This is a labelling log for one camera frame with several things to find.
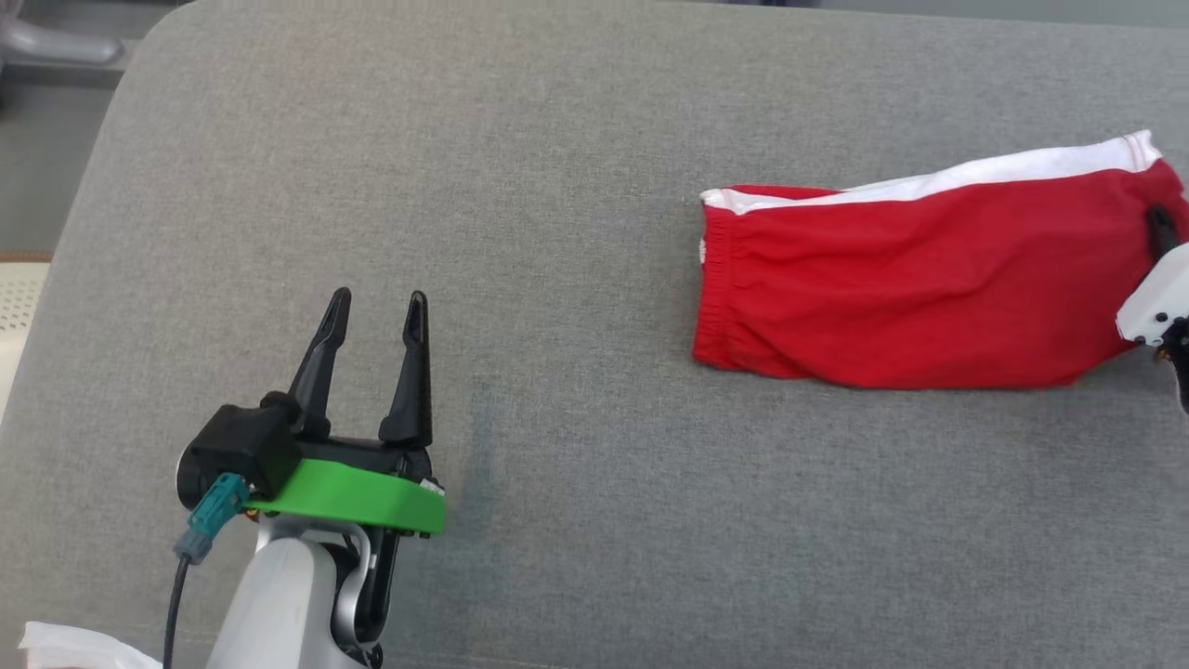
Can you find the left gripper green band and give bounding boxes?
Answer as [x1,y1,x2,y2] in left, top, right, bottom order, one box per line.
[246,287,448,538]

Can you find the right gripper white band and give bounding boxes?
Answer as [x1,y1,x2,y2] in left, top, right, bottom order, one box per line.
[1115,206,1189,350]

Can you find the red shorts with white stripes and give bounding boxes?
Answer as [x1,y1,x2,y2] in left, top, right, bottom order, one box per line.
[692,130,1189,391]

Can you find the cream perforated laundry basket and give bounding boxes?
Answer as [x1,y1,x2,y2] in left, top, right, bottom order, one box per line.
[0,251,53,421]

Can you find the white crumpled sheet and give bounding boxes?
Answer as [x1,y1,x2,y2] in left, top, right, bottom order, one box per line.
[19,621,164,669]

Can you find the grey partition support foot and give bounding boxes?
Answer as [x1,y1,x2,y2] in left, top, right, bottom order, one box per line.
[0,0,127,67]

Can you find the left black cable teal plug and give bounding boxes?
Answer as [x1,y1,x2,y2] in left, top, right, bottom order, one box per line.
[164,472,252,669]

